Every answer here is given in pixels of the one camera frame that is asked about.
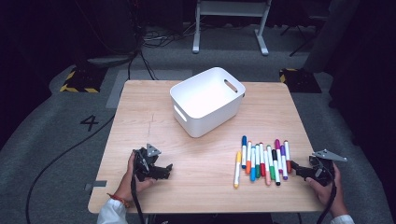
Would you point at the purple felt-tip marker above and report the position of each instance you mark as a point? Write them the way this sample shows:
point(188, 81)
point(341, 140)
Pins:
point(282, 151)

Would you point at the red-brown felt-tip marker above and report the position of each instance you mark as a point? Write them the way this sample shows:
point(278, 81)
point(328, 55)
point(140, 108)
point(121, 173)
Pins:
point(288, 166)

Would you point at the white metal stand frame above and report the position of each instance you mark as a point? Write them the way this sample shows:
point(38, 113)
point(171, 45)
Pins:
point(230, 9)

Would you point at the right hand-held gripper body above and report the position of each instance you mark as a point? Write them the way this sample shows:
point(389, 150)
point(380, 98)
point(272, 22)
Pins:
point(322, 171)

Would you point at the grey curtain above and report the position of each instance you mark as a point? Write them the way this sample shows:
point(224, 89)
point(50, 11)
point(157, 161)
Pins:
point(330, 37)

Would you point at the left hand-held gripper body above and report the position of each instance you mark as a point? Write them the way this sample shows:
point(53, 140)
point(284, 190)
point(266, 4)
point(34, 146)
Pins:
point(143, 165)

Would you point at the person's right hand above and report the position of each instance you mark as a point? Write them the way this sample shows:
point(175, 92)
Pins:
point(330, 196)

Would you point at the black yellow striped floor block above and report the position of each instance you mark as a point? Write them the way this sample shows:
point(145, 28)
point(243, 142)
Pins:
point(300, 81)
point(81, 81)

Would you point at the black felt-tip marker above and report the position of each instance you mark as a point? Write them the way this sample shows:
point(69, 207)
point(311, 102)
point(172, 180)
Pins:
point(277, 177)

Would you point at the magenta felt-tip marker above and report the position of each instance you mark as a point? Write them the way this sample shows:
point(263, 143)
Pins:
point(277, 144)

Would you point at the white plastic storage bin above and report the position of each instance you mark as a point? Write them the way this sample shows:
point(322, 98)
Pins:
point(202, 102)

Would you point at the person's left hand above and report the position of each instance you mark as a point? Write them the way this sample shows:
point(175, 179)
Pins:
point(129, 186)

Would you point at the row of felt-tip markers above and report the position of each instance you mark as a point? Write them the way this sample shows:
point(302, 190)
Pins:
point(252, 168)

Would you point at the small grey tape piece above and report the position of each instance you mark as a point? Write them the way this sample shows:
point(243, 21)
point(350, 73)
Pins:
point(99, 183)

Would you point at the green felt-tip marker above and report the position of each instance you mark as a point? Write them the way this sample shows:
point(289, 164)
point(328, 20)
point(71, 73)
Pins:
point(272, 172)

